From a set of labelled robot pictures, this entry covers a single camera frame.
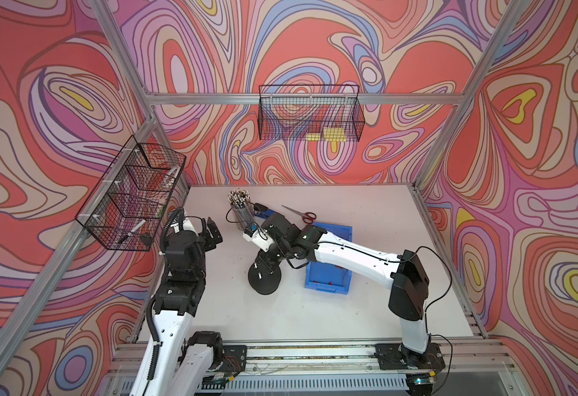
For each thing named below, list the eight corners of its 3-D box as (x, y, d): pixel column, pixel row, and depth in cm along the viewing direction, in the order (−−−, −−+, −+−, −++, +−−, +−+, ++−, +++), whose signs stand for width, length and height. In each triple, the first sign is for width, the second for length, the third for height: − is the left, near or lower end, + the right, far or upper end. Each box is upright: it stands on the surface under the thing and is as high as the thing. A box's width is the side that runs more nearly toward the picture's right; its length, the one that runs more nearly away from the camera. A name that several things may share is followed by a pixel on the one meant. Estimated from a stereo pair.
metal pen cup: (236, 230, 106) (227, 201, 91) (238, 217, 110) (230, 188, 96) (253, 230, 106) (247, 201, 91) (254, 217, 110) (249, 188, 96)
